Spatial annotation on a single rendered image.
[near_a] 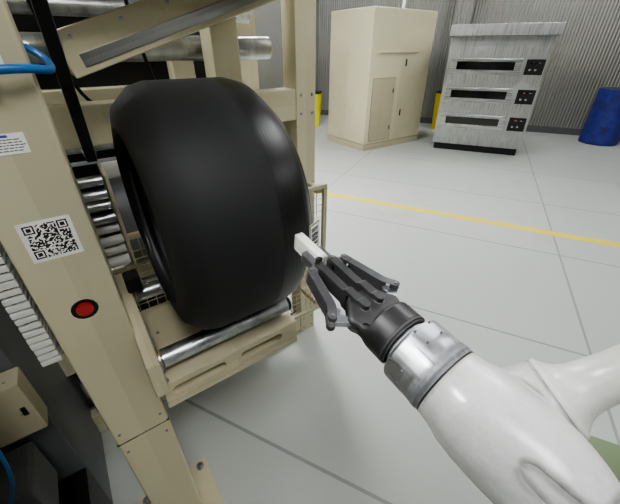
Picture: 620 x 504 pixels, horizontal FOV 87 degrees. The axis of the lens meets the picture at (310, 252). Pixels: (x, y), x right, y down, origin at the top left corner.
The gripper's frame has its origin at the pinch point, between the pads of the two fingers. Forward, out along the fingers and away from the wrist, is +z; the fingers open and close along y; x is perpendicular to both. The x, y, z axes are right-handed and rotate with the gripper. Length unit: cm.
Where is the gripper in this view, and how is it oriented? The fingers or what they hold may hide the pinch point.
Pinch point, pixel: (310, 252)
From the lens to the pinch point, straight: 52.0
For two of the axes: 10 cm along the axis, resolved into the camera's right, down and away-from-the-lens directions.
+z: -5.8, -5.5, 6.0
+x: -0.9, 7.8, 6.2
